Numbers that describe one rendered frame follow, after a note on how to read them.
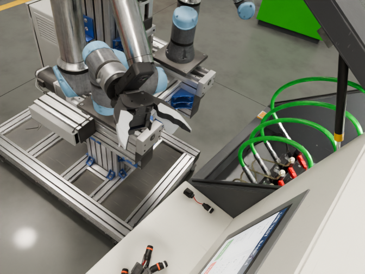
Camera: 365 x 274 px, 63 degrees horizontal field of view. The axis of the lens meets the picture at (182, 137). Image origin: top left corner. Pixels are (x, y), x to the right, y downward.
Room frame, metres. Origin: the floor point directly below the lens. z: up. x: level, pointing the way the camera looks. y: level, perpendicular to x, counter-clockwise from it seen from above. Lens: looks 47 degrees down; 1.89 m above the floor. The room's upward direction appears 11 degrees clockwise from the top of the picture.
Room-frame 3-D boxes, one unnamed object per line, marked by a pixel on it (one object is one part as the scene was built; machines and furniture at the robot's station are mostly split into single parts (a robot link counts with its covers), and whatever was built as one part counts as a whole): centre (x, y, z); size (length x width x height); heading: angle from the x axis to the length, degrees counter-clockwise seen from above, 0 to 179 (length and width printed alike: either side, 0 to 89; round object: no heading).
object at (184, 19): (1.36, 0.10, 1.20); 0.13 x 0.12 x 0.14; 2
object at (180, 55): (1.35, 0.10, 1.09); 0.15 x 0.15 x 0.10
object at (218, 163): (0.92, -0.25, 0.87); 0.62 x 0.04 x 0.16; 148
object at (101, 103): (0.62, 0.22, 1.34); 0.11 x 0.08 x 0.11; 130
